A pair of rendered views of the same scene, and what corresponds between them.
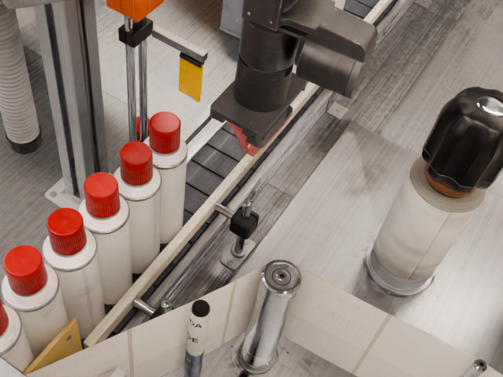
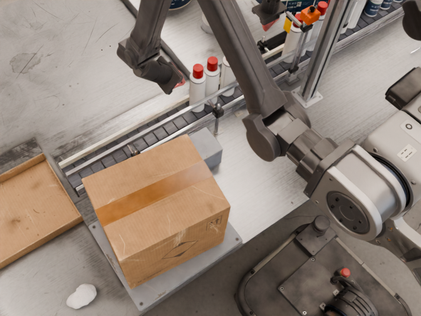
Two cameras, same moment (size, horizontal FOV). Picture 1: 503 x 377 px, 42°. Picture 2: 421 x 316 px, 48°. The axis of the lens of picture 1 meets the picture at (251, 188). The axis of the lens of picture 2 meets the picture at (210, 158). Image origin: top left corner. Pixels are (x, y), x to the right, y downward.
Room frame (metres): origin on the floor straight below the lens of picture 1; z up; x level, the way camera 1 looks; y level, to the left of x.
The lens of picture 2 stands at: (1.63, 0.42, 2.18)
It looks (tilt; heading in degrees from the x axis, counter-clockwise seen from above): 61 degrees down; 207
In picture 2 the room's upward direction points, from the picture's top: 6 degrees clockwise
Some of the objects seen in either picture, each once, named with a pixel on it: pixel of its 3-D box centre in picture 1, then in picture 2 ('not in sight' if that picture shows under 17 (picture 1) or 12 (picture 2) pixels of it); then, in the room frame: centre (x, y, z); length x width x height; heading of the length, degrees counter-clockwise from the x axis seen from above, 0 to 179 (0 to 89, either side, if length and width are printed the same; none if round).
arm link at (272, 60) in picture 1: (275, 37); not in sight; (0.51, 0.01, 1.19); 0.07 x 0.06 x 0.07; 73
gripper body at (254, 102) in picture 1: (262, 80); (270, 3); (0.51, 0.01, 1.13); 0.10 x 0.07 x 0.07; 158
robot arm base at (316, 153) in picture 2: not in sight; (315, 157); (1.15, 0.39, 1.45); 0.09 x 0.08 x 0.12; 163
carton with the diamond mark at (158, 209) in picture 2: not in sight; (158, 213); (1.26, 0.09, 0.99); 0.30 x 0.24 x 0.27; 151
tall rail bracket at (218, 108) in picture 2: not in sight; (213, 115); (0.85, 0.02, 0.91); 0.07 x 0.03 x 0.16; 67
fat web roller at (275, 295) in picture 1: (267, 320); not in sight; (0.32, -0.04, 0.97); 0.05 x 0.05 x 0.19
